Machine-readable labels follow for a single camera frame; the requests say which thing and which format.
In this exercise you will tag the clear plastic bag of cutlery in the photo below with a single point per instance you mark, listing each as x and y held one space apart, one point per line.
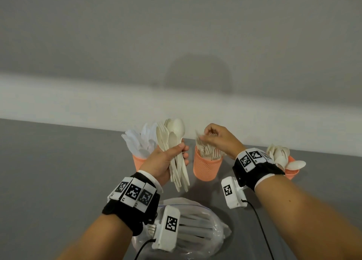
198 231

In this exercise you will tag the person's right forearm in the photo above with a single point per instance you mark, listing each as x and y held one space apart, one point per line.
308 220

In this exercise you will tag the black wristband with marker tags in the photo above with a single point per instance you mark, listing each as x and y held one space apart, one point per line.
127 211
257 169

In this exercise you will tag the bundle of white cutlery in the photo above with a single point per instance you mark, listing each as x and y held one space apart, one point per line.
178 129

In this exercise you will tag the person's left hand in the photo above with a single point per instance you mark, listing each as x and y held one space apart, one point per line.
158 163

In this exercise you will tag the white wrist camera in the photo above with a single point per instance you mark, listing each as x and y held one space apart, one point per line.
233 193
167 231

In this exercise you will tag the bunch of white spoons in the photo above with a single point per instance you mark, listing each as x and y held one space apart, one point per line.
295 165

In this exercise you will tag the person's right hand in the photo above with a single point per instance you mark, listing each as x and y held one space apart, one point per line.
223 141

